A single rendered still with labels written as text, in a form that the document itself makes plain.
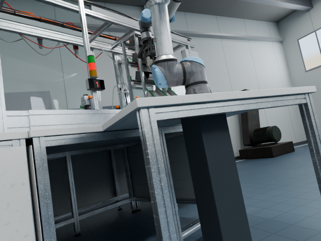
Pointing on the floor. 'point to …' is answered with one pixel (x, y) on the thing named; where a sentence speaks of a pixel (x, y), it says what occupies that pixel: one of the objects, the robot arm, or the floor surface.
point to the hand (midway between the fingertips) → (150, 69)
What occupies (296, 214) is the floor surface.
